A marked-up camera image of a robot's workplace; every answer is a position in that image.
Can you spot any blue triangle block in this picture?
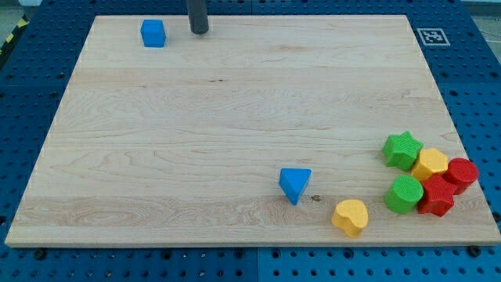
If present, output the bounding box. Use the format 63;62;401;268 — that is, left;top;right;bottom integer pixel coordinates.
279;168;312;205

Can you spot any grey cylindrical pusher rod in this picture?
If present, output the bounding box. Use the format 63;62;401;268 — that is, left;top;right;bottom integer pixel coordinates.
186;0;209;35

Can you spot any red cylinder block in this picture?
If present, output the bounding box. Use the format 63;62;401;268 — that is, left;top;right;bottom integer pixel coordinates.
442;157;479;195

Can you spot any green cylinder block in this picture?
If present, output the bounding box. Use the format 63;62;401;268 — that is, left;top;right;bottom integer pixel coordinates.
384;175;424;214

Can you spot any blue cube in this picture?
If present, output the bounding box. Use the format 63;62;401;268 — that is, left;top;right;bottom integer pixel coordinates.
140;19;166;48

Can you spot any green star block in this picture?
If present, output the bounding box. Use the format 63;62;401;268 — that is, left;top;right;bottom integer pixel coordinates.
381;131;424;172

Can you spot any yellow heart block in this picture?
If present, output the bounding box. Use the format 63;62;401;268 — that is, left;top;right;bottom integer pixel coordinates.
330;199;369;238

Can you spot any red star block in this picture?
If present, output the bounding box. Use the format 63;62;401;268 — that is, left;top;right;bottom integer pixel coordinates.
417;174;456;217

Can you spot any yellow black hazard tape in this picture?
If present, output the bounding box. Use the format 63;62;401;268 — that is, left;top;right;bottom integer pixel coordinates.
1;14;30;56

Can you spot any wooden board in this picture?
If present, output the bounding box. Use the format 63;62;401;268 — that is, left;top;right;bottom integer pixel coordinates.
5;15;500;248

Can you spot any yellow hexagon block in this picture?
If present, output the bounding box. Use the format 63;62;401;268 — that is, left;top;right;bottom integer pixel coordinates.
410;148;449;181

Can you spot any white fiducial marker tag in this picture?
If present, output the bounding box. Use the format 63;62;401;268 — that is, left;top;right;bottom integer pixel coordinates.
416;27;450;46

